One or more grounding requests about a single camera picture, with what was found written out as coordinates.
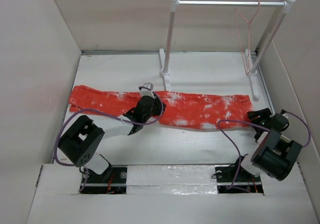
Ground red white tie-dye trousers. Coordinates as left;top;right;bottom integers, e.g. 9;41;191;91
68;85;253;131

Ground pink wire hanger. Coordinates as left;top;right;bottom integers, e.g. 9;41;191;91
233;0;261;75

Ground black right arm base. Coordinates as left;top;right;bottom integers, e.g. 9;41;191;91
211;158;264;194

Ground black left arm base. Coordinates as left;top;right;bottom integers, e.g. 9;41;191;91
79;165;128;195

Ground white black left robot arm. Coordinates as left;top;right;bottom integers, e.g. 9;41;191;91
57;94;166;183

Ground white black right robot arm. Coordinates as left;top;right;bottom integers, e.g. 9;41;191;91
247;108;303;181

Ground white clothes rack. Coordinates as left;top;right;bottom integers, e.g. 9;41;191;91
159;0;296;100

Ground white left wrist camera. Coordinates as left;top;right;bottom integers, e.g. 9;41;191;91
138;82;155;99

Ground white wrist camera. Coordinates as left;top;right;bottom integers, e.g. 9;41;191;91
138;82;155;99
280;109;290;120

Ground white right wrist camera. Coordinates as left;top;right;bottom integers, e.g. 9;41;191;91
280;109;290;120

